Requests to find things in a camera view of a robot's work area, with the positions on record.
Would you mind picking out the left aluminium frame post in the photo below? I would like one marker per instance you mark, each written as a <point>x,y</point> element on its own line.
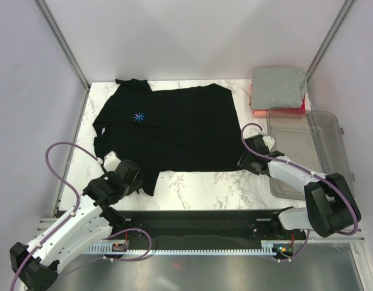
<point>53,26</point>

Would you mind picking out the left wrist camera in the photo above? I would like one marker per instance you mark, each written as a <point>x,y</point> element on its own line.
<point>110,162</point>

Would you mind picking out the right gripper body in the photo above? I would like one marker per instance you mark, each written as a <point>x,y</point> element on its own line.
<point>245,160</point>

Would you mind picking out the white slotted cable duct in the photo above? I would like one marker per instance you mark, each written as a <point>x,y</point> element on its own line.
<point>109,248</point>

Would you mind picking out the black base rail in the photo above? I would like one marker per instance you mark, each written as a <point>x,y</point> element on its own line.
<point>204,228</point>

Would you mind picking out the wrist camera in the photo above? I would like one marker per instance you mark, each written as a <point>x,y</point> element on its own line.
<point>268,141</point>
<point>110,162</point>

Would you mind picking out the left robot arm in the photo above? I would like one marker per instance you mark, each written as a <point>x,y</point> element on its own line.
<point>38,263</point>

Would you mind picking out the folded grey t-shirt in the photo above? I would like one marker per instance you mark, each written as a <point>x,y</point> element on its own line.
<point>288,77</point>

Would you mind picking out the black t-shirt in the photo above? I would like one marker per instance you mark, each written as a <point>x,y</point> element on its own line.
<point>195,129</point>

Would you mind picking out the aluminium frame post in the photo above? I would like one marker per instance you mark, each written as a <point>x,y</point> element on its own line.
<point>53,26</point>
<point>327,41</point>

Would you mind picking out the folded peach t-shirt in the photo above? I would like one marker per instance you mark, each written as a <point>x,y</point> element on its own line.
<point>259,112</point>

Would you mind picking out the clear plastic bin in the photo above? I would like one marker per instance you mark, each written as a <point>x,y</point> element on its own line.
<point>313,139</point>

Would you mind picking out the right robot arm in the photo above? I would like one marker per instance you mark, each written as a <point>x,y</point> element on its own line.
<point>330,207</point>

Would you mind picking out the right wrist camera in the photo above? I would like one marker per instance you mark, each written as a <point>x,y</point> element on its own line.
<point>268,141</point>

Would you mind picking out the right aluminium frame post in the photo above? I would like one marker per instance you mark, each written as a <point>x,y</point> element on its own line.
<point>327,41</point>

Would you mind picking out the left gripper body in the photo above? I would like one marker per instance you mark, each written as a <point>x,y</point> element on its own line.
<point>130,188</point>

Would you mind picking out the folded red t-shirt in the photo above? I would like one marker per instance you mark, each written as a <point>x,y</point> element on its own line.
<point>297,111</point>

